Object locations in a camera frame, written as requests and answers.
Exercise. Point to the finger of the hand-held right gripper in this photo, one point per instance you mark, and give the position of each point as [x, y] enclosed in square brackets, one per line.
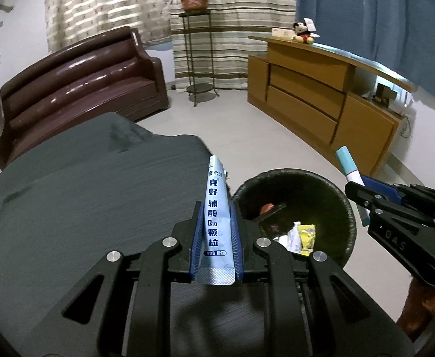
[362, 193]
[382, 187]

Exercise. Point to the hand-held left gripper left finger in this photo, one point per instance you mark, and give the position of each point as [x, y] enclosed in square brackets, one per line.
[194, 241]

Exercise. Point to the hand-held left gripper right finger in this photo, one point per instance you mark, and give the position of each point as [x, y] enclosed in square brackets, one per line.
[236, 241]

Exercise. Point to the teal white stick sachet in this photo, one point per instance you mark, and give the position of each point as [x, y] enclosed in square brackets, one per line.
[347, 161]

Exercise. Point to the light blue stick sachet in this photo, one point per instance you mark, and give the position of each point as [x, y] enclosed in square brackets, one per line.
[215, 212]

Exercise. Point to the trash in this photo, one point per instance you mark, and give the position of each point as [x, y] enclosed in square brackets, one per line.
[273, 225]

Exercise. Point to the white packet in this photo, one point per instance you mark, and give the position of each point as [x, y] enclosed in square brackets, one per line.
[281, 241]

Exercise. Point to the black trash bin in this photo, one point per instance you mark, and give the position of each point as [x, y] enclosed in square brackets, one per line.
[314, 200]

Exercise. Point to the yellow white wrapper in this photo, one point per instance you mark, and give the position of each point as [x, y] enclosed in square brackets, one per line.
[306, 236]

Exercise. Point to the red crumpled wrapper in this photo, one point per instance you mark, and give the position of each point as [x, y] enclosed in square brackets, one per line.
[267, 209]

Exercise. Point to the small dark box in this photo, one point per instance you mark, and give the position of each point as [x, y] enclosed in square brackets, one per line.
[383, 92]

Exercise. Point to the wooden cabinet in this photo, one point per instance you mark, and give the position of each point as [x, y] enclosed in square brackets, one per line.
[303, 96]

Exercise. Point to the dark grey tablecloth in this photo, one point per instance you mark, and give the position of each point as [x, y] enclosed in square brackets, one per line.
[72, 193]

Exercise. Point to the blue curtain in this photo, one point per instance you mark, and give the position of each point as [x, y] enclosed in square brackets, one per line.
[369, 18]

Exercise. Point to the mouse plush toy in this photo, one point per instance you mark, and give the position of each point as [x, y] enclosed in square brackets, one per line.
[303, 31]

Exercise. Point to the white box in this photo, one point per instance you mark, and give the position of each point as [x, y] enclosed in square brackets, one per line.
[282, 33]

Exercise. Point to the brown leather sofa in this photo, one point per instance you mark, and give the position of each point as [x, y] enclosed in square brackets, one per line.
[72, 89]

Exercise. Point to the striped curtain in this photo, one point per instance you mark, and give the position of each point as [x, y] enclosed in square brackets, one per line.
[239, 26]

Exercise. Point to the black metal plant stand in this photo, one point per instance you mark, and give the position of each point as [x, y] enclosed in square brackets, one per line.
[195, 14]

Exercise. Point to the cream patterned curtain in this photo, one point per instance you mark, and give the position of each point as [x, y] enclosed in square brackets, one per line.
[102, 3]

